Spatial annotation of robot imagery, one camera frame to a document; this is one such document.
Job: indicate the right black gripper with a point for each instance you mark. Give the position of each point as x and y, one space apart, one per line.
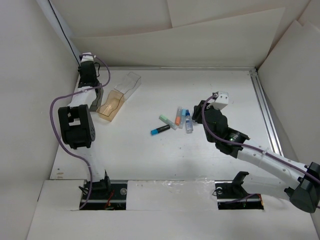
197 113

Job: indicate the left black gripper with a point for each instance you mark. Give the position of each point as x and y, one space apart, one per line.
81 75

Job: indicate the small blue spray bottle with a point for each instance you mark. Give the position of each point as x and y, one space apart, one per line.
188 122

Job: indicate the blue clear highlighter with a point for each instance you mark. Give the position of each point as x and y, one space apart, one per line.
182 118

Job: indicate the orange clear highlighter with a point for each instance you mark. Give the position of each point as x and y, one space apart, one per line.
178 116

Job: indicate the green clear highlighter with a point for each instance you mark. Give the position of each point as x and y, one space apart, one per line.
165 120

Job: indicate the blue black highlighter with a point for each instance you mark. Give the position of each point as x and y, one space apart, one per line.
159 130

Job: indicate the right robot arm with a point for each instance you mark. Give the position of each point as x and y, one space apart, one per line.
297 182

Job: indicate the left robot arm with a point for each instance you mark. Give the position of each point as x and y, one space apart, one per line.
75 120

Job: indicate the dark grey plastic container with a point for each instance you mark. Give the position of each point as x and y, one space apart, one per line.
98 100

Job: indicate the orange plastic container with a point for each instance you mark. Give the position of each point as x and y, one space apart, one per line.
111 107

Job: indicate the clear plastic container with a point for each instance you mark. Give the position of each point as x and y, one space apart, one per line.
129 84

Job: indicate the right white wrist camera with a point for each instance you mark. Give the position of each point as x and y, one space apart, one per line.
220 100

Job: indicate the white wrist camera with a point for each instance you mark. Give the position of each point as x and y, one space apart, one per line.
87 57
220 100

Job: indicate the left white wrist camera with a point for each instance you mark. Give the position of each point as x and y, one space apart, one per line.
87 57

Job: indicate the aluminium rail back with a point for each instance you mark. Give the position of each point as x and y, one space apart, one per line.
184 68

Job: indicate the aluminium rail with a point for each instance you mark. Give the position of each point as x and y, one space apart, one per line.
184 68
266 114

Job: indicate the aluminium rail right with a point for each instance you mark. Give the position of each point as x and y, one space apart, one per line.
266 114

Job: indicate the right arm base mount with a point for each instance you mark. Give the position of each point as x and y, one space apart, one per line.
231 195

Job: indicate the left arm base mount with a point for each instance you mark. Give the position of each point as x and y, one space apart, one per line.
106 195

